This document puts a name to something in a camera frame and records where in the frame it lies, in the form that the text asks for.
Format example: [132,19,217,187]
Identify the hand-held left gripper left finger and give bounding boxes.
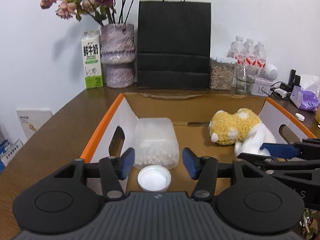
[53,147,136,202]

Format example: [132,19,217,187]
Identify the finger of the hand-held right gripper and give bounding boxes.
[260,137,320,160]
[237,152,320,172]

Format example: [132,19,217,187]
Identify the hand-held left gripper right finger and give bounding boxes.
[182,147,269,202]

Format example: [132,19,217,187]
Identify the white fluffy cloth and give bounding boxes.
[234,123,278,157]

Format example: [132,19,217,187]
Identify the clear cotton swab container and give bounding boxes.
[132,117,180,170]

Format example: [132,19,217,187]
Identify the orange-edged cardboard box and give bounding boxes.
[80,92,320,198]

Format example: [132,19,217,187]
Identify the wooden desktop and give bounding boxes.
[0,82,320,240]

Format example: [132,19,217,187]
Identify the white round lid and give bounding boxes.
[137,164,172,192]

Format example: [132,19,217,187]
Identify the yellow plush toy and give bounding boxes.
[208,108,262,146]

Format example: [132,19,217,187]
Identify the purple tissue pack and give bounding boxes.
[290,74,320,112]

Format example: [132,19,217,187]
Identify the white charger plug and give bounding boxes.
[271,84,290,98]

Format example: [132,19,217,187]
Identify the white tissue box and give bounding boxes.
[251,77,273,97]

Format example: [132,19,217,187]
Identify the empty drinking glass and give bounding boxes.
[234,64,259,96]

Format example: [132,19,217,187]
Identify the white round speaker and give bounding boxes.
[264,64,279,80]

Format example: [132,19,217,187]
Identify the clear grain container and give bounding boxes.
[209,57,237,90]

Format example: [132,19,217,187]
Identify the red label water bottle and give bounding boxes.
[254,41,268,68]
[244,38,256,67]
[227,35,245,64]

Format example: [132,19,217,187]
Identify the white flat box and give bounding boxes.
[16,109,53,140]

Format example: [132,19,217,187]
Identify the white green milk carton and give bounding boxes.
[82,29,104,90]

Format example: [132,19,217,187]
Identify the purple marbled vase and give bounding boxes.
[99,23,137,88]

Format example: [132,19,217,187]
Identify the white printed box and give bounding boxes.
[1,139,24,167]

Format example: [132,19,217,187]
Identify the black paper bag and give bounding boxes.
[137,0,212,90]

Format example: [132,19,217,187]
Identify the dried pink roses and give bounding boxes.
[40,0,150,27]

